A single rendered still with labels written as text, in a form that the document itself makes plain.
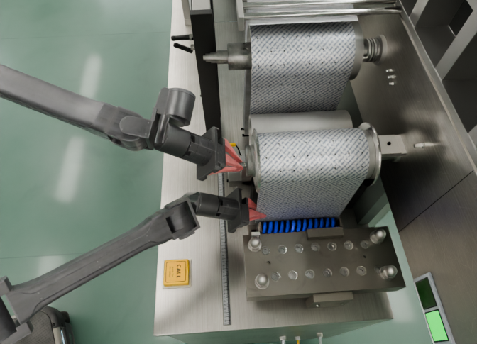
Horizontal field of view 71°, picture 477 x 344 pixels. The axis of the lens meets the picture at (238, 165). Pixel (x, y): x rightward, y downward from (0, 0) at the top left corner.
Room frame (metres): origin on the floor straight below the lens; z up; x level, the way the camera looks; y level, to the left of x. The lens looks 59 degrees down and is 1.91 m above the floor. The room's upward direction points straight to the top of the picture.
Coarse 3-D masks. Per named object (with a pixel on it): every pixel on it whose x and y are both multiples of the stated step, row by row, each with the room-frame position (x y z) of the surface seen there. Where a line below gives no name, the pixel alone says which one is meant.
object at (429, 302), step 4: (424, 280) 0.15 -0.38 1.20; (416, 284) 0.14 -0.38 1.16; (420, 284) 0.14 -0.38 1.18; (424, 284) 0.14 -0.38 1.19; (428, 284) 0.14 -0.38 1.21; (420, 288) 0.14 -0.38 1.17; (424, 288) 0.13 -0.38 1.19; (428, 288) 0.13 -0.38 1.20; (420, 292) 0.13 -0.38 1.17; (424, 292) 0.12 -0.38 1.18; (428, 292) 0.12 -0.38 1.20; (420, 296) 0.12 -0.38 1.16; (424, 296) 0.12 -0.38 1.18; (428, 296) 0.12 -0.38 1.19; (432, 296) 0.11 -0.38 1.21; (424, 300) 0.11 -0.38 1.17; (428, 300) 0.11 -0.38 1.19; (432, 300) 0.11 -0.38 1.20; (424, 304) 0.10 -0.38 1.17; (428, 304) 0.10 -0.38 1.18; (432, 304) 0.10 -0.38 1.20; (424, 308) 0.10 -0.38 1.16
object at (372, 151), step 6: (366, 132) 0.45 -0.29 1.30; (252, 138) 0.45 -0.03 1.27; (366, 138) 0.42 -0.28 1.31; (372, 138) 0.42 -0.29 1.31; (252, 144) 0.44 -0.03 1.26; (372, 144) 0.41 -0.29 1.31; (372, 150) 0.39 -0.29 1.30; (372, 156) 0.38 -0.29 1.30; (372, 162) 0.37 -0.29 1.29; (372, 168) 0.37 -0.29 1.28
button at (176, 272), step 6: (168, 264) 0.25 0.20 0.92; (174, 264) 0.25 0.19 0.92; (180, 264) 0.25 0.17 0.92; (186, 264) 0.25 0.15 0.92; (168, 270) 0.23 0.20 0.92; (174, 270) 0.23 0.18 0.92; (180, 270) 0.23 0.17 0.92; (186, 270) 0.23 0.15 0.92; (168, 276) 0.21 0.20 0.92; (174, 276) 0.21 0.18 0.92; (180, 276) 0.21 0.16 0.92; (186, 276) 0.21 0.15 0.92; (168, 282) 0.20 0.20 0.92; (174, 282) 0.20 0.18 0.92; (180, 282) 0.20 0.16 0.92; (186, 282) 0.20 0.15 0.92
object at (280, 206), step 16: (304, 192) 0.35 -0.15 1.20; (320, 192) 0.35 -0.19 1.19; (336, 192) 0.35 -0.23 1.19; (352, 192) 0.35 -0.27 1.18; (256, 208) 0.34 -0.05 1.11; (272, 208) 0.34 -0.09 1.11; (288, 208) 0.34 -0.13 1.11; (304, 208) 0.35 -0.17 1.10; (320, 208) 0.35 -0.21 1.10; (336, 208) 0.35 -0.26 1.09
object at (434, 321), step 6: (432, 312) 0.09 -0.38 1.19; (438, 312) 0.08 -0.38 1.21; (432, 318) 0.08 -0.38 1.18; (438, 318) 0.07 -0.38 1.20; (432, 324) 0.07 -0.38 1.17; (438, 324) 0.06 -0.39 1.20; (432, 330) 0.06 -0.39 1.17; (438, 330) 0.06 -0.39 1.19; (438, 336) 0.04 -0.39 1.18; (444, 336) 0.04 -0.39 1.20
